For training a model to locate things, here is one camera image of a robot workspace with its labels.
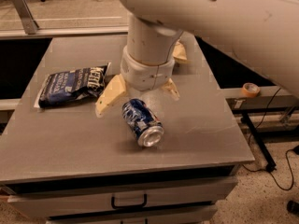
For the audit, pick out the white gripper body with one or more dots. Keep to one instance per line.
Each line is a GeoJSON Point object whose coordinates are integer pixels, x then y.
{"type": "Point", "coordinates": [146, 74]}

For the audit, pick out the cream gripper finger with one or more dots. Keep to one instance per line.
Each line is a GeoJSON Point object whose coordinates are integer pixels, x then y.
{"type": "Point", "coordinates": [115, 89]}
{"type": "Point", "coordinates": [171, 89]}

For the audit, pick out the blue pepsi can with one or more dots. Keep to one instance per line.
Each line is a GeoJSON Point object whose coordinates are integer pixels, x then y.
{"type": "Point", "coordinates": [145, 126]}

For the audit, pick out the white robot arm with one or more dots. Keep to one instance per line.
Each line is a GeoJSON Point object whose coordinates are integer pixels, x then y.
{"type": "Point", "coordinates": [261, 34]}

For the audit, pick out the brown and cream chips bag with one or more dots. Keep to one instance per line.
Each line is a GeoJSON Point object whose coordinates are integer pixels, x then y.
{"type": "Point", "coordinates": [179, 53]}

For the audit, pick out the blue kettle chips bag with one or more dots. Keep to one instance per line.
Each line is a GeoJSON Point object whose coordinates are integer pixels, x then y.
{"type": "Point", "coordinates": [69, 86]}

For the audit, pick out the roll of masking tape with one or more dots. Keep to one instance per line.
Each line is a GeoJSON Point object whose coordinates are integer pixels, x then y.
{"type": "Point", "coordinates": [250, 90]}

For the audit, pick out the black table leg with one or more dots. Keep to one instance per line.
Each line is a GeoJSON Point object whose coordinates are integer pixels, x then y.
{"type": "Point", "coordinates": [271, 165]}

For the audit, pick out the lower grey drawer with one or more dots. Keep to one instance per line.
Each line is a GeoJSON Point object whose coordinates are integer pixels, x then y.
{"type": "Point", "coordinates": [178, 215]}

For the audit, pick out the grey drawer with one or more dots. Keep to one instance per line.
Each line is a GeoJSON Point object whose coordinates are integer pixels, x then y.
{"type": "Point", "coordinates": [178, 215]}
{"type": "Point", "coordinates": [85, 201]}

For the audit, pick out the upper grey drawer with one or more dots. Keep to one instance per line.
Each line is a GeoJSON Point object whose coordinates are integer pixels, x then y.
{"type": "Point", "coordinates": [85, 201]}

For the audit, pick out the black object on floor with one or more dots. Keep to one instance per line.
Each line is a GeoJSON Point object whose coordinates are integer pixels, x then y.
{"type": "Point", "coordinates": [293, 207]}

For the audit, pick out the left metal railing bracket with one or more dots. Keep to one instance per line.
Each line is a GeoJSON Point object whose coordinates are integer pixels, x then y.
{"type": "Point", "coordinates": [29, 25]}

